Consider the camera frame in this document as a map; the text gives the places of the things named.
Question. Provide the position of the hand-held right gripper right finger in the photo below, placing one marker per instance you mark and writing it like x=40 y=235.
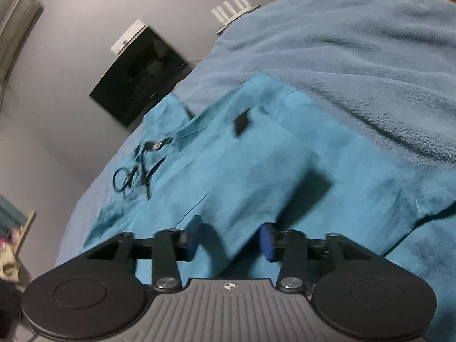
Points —
x=267 y=243

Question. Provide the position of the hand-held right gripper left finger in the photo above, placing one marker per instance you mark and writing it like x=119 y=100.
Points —
x=194 y=238

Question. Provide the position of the teal t-shirt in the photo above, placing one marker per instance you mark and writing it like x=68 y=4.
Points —
x=249 y=171

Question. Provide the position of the black flat screen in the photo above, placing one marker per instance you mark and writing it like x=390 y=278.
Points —
x=142 y=78

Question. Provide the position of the framed colourful picture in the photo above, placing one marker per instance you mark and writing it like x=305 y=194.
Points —
x=12 y=224

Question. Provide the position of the blue fleece blanket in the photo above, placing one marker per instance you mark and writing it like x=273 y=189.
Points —
x=356 y=53

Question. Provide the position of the white slatted rack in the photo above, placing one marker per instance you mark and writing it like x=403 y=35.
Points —
x=231 y=9

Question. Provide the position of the grey door frame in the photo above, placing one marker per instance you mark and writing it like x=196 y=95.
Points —
x=16 y=25

